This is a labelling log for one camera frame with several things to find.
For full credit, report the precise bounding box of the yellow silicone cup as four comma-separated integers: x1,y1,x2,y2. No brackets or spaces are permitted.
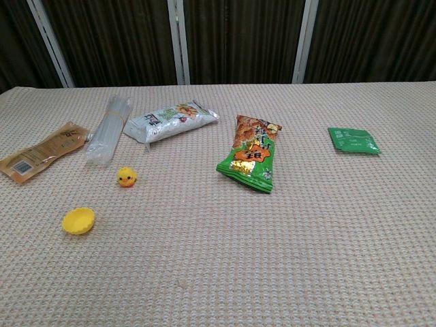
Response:
62,207,96,236

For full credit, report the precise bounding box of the small green sachet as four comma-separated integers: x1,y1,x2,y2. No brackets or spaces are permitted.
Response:
327,127,381,156

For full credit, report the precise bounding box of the white metal frame post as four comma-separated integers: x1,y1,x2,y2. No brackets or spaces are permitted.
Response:
27,0,75,89
167,0,191,85
292,0,320,84

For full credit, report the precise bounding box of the small yellow toy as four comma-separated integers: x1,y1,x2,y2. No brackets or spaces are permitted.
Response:
116,166,138,188

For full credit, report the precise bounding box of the white snack bag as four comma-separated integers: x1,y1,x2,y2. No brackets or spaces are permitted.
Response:
123,99,221,151

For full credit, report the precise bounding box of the brown transparent refill pouch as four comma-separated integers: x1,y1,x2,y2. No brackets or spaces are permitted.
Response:
0,121,91,185

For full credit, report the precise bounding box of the green orange snack bag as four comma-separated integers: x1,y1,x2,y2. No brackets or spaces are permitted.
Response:
216,114,283,195

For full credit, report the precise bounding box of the dark pleated curtain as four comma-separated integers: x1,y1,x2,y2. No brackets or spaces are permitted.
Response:
0,0,436,95

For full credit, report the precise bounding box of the beige woven tablecloth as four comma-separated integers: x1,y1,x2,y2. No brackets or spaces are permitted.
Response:
0,81,436,327

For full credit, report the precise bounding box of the clear plastic straw bundle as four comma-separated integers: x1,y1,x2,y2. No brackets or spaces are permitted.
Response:
84,96,133,168

